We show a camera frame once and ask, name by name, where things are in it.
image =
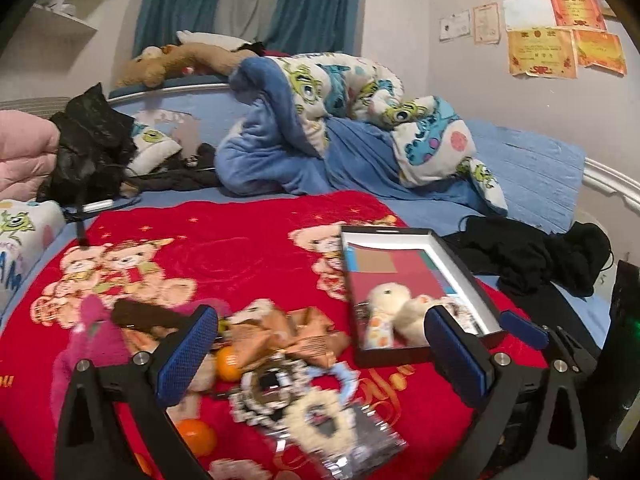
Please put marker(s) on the orange print fabric scrunchie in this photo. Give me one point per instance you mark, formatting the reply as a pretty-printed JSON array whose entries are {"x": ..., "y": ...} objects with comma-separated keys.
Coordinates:
[{"x": 380, "y": 330}]

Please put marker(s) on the cream pearl scrunchie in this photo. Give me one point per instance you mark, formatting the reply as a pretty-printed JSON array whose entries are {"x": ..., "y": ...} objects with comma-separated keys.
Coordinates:
[{"x": 320, "y": 425}]

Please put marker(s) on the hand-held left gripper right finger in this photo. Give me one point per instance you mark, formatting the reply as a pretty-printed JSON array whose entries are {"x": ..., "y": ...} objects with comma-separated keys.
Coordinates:
[{"x": 450, "y": 355}]

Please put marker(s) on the blue bed sheet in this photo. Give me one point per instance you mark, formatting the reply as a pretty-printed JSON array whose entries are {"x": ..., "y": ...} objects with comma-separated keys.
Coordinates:
[{"x": 530, "y": 175}]

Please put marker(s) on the orange certificate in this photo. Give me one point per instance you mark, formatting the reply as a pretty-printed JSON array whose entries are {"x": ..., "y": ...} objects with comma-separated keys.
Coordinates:
[
  {"x": 542, "y": 52},
  {"x": 577, "y": 11},
  {"x": 600, "y": 52}
]

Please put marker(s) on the black white lace scrunchie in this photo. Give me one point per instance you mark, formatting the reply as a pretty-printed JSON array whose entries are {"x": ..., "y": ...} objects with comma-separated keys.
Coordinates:
[{"x": 265, "y": 390}]

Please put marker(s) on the small white certificate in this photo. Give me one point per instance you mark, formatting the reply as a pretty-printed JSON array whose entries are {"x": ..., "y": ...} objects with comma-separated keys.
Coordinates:
[{"x": 456, "y": 25}]

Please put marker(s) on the pink quilt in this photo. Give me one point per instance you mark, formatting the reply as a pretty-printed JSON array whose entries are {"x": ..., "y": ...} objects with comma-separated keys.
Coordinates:
[{"x": 25, "y": 155}]

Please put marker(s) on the black clothing pile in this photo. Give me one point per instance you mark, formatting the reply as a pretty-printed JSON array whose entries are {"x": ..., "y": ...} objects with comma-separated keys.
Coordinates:
[{"x": 535, "y": 255}]

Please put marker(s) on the small monster print pillow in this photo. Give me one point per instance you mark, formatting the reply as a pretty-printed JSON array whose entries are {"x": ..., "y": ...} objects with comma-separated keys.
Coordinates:
[{"x": 152, "y": 147}]

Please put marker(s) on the blue padded headboard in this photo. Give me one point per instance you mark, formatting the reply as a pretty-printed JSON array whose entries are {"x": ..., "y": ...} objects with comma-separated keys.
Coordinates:
[{"x": 165, "y": 102}]

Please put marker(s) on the black garment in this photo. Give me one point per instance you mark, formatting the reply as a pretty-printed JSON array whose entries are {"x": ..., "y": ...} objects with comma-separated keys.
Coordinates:
[{"x": 175, "y": 177}]

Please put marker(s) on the brown plush dog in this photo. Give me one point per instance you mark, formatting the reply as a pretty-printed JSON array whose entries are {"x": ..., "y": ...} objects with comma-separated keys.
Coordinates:
[{"x": 190, "y": 60}]

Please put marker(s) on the dark brown knit scrunchie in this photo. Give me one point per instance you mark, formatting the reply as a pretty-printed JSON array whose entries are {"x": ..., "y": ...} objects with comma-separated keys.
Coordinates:
[{"x": 145, "y": 316}]

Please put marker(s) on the brown satin bow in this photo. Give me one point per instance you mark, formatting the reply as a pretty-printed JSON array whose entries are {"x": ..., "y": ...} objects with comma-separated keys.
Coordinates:
[{"x": 295, "y": 335}]

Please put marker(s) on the shallow black cardboard box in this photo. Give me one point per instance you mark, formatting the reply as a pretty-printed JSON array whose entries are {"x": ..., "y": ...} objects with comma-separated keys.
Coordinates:
[{"x": 390, "y": 357}]

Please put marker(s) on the grey curtain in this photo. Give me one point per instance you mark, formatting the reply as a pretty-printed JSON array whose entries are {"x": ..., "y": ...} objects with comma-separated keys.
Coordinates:
[{"x": 250, "y": 0}]

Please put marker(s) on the white plush toy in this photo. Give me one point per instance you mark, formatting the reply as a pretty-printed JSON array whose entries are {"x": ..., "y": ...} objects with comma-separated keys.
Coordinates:
[{"x": 400, "y": 305}]

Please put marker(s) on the cream framed certificate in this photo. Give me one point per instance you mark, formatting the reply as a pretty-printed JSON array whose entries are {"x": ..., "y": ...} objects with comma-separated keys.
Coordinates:
[{"x": 487, "y": 24}]

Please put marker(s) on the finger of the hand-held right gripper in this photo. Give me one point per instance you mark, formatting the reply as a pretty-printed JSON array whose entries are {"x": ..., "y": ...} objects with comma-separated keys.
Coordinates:
[{"x": 522, "y": 329}]

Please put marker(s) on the black plastic bag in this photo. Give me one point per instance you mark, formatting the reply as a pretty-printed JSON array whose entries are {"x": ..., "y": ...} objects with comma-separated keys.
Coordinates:
[{"x": 90, "y": 145}]

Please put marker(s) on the white wall shelf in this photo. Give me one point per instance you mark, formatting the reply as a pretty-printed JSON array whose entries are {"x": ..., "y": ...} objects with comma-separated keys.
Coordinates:
[{"x": 65, "y": 22}]

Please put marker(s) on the monster print blue blanket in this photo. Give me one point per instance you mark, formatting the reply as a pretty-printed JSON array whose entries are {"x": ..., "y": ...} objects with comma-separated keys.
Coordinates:
[{"x": 270, "y": 160}]

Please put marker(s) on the orange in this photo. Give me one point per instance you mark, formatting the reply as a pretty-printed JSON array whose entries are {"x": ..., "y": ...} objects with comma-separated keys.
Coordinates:
[
  {"x": 227, "y": 364},
  {"x": 197, "y": 437}
]

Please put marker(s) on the white bed frame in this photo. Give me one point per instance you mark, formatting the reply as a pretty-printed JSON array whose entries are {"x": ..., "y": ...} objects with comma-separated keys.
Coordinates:
[{"x": 612, "y": 180}]

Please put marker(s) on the silver tube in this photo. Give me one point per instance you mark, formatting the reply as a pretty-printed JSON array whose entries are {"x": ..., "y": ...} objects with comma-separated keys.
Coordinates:
[{"x": 97, "y": 205}]

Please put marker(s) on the blue curtain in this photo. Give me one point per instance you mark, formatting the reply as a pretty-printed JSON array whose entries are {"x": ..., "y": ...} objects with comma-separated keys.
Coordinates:
[
  {"x": 320, "y": 5},
  {"x": 175, "y": 5}
]

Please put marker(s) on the dark cloth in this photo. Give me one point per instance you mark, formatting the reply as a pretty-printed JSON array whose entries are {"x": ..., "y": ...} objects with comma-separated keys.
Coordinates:
[{"x": 270, "y": 50}]

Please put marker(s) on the white pillow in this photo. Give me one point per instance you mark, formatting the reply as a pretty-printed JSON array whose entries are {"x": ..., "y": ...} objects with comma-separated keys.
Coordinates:
[{"x": 210, "y": 39}]

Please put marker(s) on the lettered monster print pillow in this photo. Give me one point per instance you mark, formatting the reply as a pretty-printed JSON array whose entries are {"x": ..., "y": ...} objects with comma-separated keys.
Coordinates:
[{"x": 25, "y": 240}]

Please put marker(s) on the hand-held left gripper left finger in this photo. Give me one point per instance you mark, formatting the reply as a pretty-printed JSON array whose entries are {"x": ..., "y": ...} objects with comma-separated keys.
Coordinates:
[{"x": 185, "y": 355}]

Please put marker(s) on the pink plush toy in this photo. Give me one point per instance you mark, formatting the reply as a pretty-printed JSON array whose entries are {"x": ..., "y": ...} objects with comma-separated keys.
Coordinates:
[{"x": 95, "y": 340}]

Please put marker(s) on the red bear print blanket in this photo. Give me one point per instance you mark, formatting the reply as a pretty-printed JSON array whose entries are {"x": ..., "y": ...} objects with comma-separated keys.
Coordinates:
[{"x": 225, "y": 255}]

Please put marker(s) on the white paper sheet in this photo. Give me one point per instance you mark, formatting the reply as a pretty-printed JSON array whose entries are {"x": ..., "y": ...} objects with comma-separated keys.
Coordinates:
[{"x": 527, "y": 12}]

